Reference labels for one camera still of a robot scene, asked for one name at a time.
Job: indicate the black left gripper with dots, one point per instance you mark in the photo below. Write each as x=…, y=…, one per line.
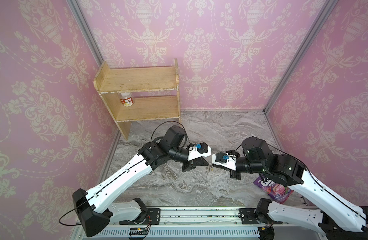
x=194, y=162

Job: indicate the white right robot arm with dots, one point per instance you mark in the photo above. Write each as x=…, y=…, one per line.
x=335, y=217

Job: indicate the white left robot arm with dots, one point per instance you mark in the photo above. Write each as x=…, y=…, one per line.
x=94, y=207

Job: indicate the purple candy bag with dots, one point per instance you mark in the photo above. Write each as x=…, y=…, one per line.
x=276, y=191

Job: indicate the small bottle red label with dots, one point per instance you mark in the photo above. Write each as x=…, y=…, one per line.
x=126, y=99

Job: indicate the wooden two-tier shelf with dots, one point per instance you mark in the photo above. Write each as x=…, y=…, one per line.
x=155, y=90

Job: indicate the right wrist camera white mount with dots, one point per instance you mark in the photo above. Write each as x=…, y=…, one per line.
x=226, y=160

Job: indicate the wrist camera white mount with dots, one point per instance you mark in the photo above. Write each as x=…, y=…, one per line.
x=198, y=150
x=226, y=160

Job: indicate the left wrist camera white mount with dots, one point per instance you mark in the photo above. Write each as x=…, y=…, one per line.
x=198, y=150

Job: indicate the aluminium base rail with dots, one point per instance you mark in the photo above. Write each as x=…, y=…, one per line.
x=206, y=223

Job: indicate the aluminium corner wall profile right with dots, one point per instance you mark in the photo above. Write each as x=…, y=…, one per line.
x=312, y=33

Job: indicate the aluminium corner wall profile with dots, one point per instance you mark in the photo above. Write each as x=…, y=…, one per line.
x=86, y=30
x=312, y=33

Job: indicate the aluminium corner wall profile left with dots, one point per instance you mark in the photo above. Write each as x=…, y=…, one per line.
x=86, y=30

